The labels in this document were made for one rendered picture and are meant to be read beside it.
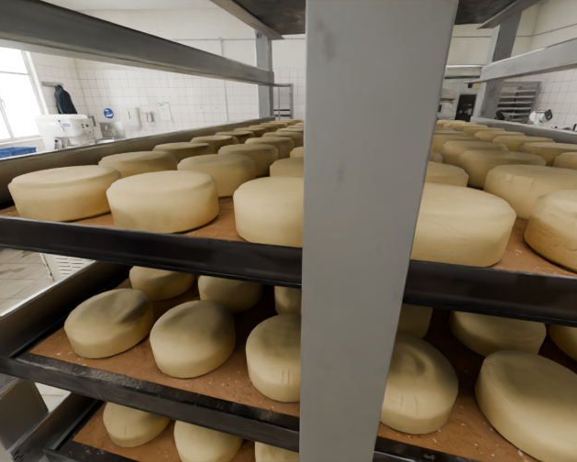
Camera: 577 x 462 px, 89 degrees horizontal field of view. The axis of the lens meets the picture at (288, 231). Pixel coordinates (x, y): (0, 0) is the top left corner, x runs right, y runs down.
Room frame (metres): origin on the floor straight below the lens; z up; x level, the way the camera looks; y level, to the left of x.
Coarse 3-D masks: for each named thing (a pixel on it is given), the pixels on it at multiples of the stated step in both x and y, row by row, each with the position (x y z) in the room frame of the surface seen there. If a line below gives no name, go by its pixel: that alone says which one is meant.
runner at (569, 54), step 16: (544, 48) 0.42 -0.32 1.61; (560, 48) 0.39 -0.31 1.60; (576, 48) 0.36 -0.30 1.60; (496, 64) 0.57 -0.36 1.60; (512, 64) 0.50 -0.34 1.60; (528, 64) 0.45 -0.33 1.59; (544, 64) 0.41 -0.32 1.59; (560, 64) 0.33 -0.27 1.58; (576, 64) 0.31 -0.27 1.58; (480, 80) 0.56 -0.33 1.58; (496, 80) 0.54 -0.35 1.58
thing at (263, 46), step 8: (256, 32) 0.71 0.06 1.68; (256, 40) 0.71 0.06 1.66; (264, 40) 0.71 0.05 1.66; (256, 48) 0.71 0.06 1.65; (264, 48) 0.71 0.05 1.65; (256, 56) 0.72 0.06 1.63; (264, 56) 0.71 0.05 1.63; (256, 64) 0.72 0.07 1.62; (264, 64) 0.71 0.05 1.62; (264, 88) 0.71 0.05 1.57; (272, 88) 0.73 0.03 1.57; (264, 96) 0.71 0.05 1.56; (272, 96) 0.73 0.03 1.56; (264, 104) 0.71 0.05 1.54; (272, 104) 0.73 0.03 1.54; (264, 112) 0.71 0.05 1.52; (272, 112) 0.73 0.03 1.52
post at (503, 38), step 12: (504, 24) 0.60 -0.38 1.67; (516, 24) 0.60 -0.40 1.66; (492, 36) 0.63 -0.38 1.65; (504, 36) 0.60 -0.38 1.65; (492, 48) 0.62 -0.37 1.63; (504, 48) 0.60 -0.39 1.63; (492, 60) 0.61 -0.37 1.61; (492, 84) 0.60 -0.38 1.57; (480, 96) 0.62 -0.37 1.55; (492, 96) 0.60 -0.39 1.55; (480, 108) 0.61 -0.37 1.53; (492, 108) 0.60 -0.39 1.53
